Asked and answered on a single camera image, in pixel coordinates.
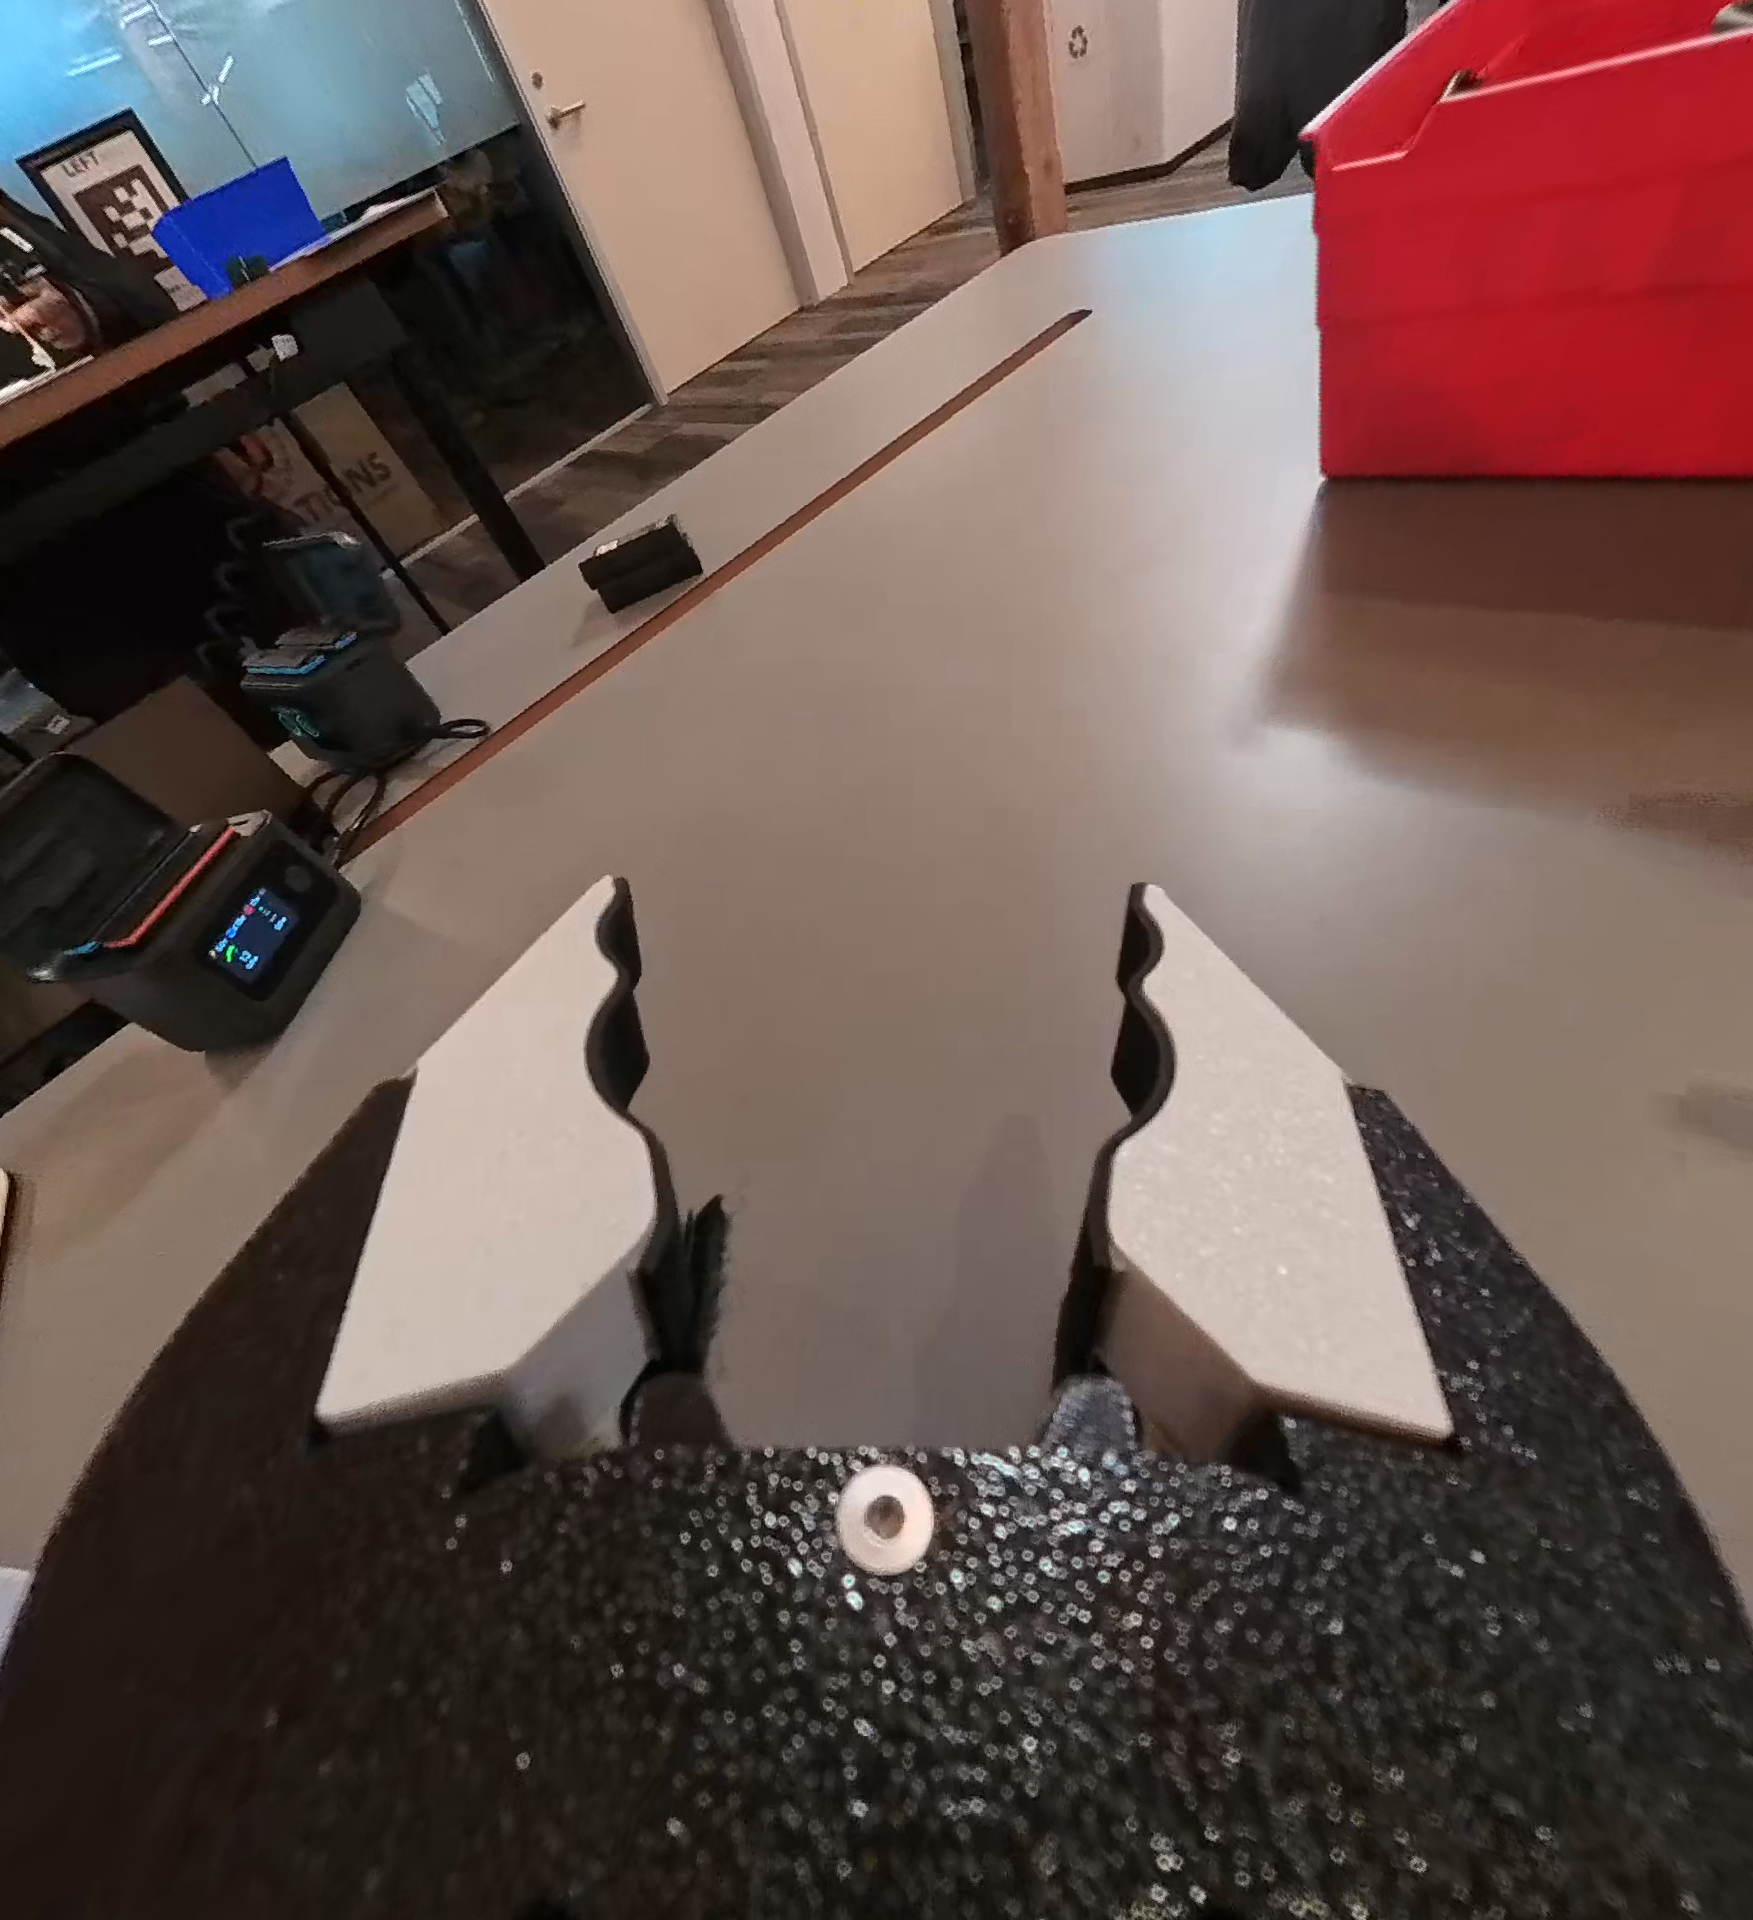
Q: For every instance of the blue plastic bin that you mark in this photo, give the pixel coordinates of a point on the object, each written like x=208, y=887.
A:
x=238, y=224

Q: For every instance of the red plastic bin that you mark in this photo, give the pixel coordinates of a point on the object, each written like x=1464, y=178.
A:
x=1565, y=301

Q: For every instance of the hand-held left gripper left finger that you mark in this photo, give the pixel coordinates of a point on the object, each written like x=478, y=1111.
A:
x=509, y=1200

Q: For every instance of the cardboard box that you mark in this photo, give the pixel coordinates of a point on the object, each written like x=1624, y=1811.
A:
x=170, y=750

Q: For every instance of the printed marker tag sign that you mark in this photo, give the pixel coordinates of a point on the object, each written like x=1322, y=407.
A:
x=105, y=188

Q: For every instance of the black battery charger box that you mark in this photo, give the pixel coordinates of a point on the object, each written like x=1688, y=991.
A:
x=350, y=705

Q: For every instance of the white door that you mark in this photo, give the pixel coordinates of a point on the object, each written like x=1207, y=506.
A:
x=637, y=195
x=878, y=121

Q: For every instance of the black charging case with display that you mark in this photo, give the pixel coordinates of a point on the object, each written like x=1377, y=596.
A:
x=141, y=960

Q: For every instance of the dark wooden desk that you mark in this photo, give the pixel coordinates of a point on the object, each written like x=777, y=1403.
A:
x=141, y=352

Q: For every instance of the wooden post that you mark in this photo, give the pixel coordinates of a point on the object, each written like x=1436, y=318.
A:
x=1019, y=121

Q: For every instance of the small black battery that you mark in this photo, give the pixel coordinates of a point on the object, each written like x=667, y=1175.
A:
x=644, y=562

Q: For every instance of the hanging black jacket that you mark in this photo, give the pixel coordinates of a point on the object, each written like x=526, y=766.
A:
x=1312, y=83

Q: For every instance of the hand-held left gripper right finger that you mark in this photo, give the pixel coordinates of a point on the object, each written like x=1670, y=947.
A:
x=1252, y=1214

